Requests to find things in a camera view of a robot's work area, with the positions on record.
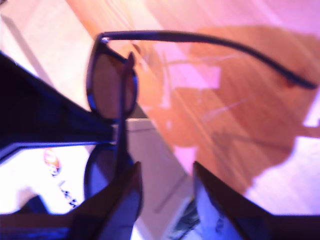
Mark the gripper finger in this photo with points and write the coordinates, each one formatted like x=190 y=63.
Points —
x=217 y=205
x=37 y=112
x=122 y=200

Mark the black sunglasses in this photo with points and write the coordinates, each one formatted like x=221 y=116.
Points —
x=110 y=85

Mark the white printed cardboard box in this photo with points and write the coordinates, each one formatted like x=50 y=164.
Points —
x=30 y=170

